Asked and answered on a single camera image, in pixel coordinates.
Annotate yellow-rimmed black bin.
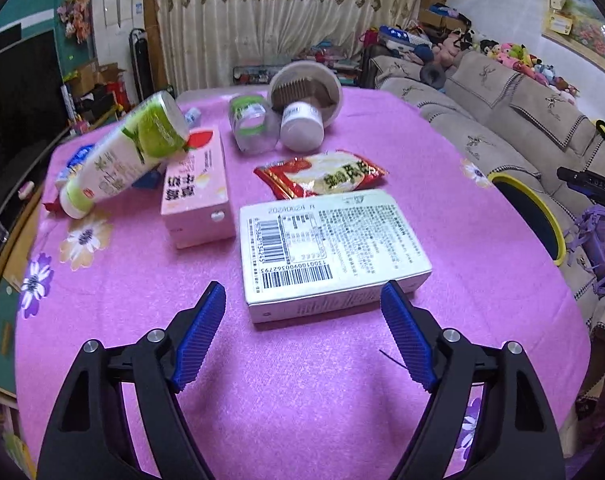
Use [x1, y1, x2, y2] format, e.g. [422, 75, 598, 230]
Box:
[487, 171, 568, 267]

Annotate stacked cardboard boxes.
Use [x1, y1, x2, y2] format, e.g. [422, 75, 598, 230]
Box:
[419, 0, 470, 31]

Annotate white plastic jar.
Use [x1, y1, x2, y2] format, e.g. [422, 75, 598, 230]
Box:
[280, 102, 326, 152]

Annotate framed wall picture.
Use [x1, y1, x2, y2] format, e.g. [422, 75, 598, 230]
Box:
[542, 0, 605, 73]

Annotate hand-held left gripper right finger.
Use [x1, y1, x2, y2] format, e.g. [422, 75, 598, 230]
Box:
[379, 280, 567, 480]

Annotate black tower fan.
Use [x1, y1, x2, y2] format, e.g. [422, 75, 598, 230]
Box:
[129, 29, 150, 106]

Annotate artificial flower bunch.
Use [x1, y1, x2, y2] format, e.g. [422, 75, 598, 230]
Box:
[57, 0, 92, 43]

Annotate black tray of books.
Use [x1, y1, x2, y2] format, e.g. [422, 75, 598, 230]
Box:
[232, 62, 363, 86]

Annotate small blue carton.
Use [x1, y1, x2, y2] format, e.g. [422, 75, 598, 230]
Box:
[57, 144, 96, 183]

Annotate pink drink carton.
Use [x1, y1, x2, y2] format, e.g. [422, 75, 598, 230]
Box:
[161, 127, 237, 250]

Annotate beige sofa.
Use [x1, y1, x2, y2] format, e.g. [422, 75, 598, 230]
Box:
[369, 50, 605, 321]

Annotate red canister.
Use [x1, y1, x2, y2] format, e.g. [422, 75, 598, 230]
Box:
[107, 80, 130, 111]

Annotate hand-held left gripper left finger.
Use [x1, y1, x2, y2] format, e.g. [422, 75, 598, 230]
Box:
[36, 280, 227, 480]

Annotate row of plush toys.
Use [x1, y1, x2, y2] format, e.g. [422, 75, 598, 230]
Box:
[479, 37, 580, 96]

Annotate round paper bowl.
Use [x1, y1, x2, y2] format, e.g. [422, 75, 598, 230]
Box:
[269, 62, 343, 126]

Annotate pink floral tablecloth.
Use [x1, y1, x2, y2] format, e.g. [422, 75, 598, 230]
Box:
[13, 85, 593, 480]

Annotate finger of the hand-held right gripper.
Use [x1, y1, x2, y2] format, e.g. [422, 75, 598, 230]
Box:
[556, 166, 605, 205]

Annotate cream curtain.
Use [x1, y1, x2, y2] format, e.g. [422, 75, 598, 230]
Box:
[150, 0, 430, 93]

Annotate black television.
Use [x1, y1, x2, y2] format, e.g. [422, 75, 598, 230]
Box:
[0, 27, 70, 201]

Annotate dark blue wrapper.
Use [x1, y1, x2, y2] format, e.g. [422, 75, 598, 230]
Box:
[132, 170, 163, 190]

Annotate white box with barcode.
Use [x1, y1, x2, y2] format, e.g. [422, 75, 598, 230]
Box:
[239, 189, 433, 324]

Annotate blue starred bag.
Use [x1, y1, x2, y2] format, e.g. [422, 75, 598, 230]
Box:
[377, 25, 413, 48]

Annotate green tea bottle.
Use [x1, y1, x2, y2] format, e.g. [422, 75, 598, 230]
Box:
[57, 91, 190, 219]

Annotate red snack packet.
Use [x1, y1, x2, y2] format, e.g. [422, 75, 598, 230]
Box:
[253, 149, 389, 200]

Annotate clear jar with green label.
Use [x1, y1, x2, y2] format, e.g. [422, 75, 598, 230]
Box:
[228, 94, 279, 154]

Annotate open cardboard boxes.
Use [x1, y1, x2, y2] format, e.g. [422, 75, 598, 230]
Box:
[77, 60, 128, 96]

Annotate purple fringed cloth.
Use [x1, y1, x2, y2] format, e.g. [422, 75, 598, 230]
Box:
[575, 205, 605, 288]

